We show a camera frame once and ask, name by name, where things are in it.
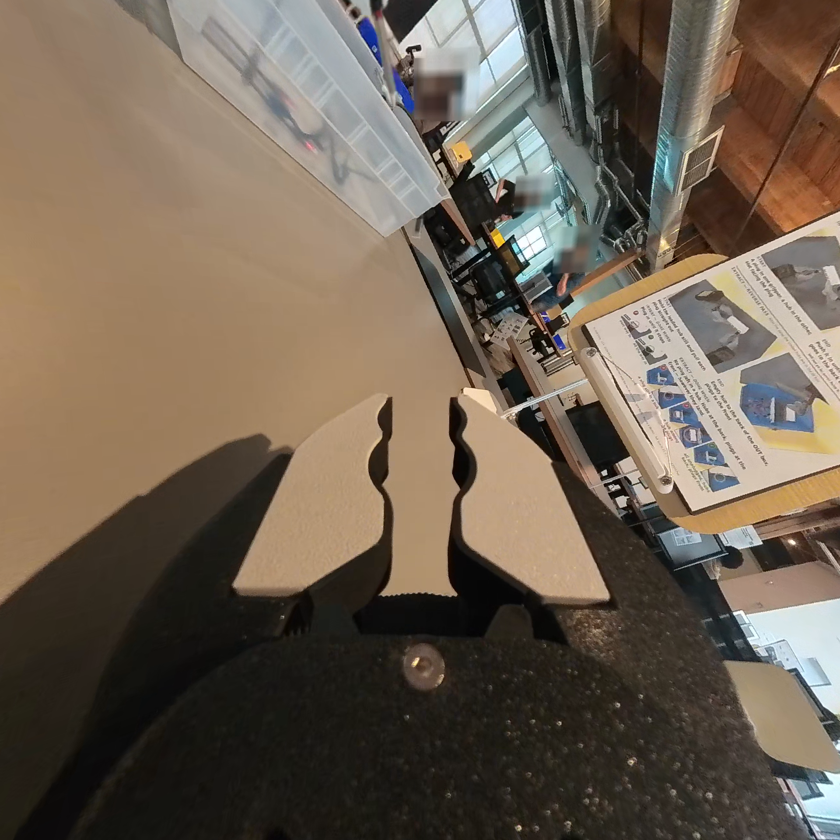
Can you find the printed instruction sheet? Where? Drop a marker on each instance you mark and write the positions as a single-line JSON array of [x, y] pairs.
[[722, 367]]

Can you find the silver air duct with vent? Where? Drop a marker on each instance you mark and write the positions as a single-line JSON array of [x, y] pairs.
[[689, 79]]

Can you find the blue plastic bin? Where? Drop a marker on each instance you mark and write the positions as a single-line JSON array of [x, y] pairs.
[[373, 36], [405, 98]]

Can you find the small black monitor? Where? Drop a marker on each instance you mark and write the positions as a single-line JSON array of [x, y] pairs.
[[600, 436]]

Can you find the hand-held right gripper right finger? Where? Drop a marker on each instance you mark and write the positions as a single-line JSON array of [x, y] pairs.
[[525, 525]]

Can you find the clear plastic organizer box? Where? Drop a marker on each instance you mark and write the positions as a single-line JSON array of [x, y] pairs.
[[394, 177]]

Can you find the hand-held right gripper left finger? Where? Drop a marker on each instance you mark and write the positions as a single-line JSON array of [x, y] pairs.
[[315, 518]]

